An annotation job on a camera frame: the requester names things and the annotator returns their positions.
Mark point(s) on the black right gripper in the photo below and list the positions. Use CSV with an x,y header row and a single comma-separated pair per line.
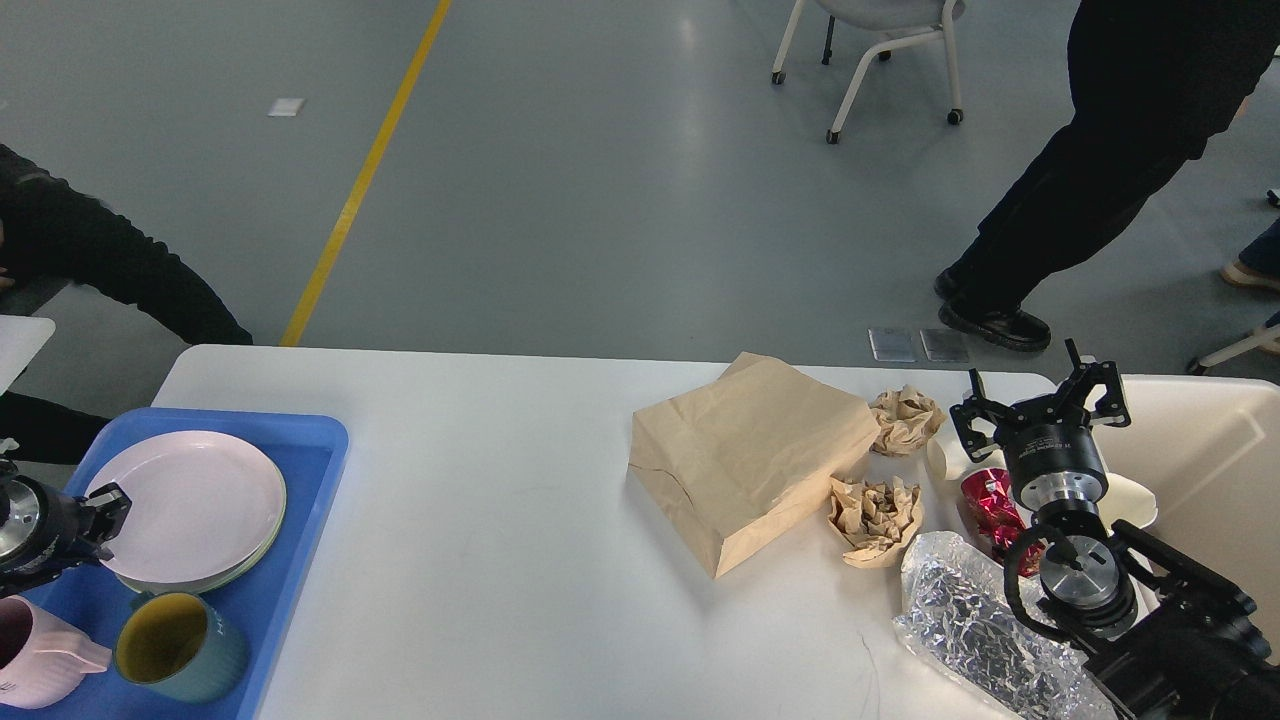
x,y
1048,446

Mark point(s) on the blue plastic tray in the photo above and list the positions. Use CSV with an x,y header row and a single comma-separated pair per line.
x,y
310,450

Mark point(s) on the white paper cup lying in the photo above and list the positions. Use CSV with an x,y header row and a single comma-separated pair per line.
x,y
945,459

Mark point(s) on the metal floor plate right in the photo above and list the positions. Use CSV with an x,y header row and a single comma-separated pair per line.
x,y
944,346

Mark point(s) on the crumpled brown paper upper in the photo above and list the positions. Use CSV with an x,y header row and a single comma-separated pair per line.
x,y
907,420

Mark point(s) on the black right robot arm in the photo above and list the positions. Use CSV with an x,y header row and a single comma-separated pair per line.
x,y
1164,636

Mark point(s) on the metal floor plate left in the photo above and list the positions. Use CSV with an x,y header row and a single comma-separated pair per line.
x,y
892,345

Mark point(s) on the teal mug yellow inside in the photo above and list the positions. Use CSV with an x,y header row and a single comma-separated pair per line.
x,y
179,646

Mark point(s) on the crumpled brown paper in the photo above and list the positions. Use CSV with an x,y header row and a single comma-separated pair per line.
x,y
876,521
907,420

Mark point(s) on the white chair leg right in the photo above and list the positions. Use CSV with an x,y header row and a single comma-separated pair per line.
x,y
1260,337

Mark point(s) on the standing person in black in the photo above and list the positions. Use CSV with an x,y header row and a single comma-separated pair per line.
x,y
1151,82

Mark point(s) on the pink mug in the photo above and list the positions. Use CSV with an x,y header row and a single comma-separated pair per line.
x,y
43,659

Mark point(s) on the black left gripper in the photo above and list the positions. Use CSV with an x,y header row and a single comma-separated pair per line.
x,y
44,529

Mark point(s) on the crushed red can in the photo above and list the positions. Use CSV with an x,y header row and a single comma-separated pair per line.
x,y
987,496

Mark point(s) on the beige plastic bin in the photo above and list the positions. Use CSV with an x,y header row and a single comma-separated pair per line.
x,y
1209,450

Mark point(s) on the crumpled brown paper lower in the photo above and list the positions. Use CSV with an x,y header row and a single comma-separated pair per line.
x,y
876,521

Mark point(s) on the metal floor plate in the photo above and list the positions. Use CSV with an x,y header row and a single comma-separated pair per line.
x,y
944,346
892,345

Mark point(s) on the white paper cup right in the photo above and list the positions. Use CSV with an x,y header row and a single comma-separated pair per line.
x,y
1127,500

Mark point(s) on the light green plate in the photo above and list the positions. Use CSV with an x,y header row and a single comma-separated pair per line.
x,y
216,581

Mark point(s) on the brown paper bag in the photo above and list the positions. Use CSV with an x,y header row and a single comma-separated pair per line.
x,y
735,464

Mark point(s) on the pink plate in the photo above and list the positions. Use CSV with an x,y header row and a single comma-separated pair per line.
x,y
202,501

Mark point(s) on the seated person in black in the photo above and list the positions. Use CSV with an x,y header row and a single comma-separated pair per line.
x,y
51,229

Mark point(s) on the silver foil plastic bag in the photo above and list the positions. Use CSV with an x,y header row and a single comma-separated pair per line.
x,y
954,617

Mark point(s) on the white side table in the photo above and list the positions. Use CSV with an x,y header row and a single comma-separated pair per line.
x,y
21,338

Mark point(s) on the white rolling chair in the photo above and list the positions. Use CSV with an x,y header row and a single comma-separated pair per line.
x,y
898,25

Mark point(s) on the beige shoe at right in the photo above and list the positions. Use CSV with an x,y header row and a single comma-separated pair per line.
x,y
1240,275

